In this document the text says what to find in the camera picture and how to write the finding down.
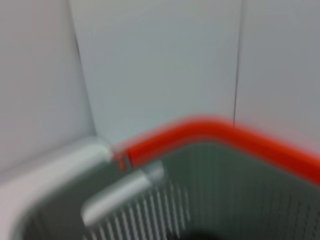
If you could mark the grey-green perforated storage bin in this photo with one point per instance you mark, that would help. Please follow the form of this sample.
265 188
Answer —
237 187

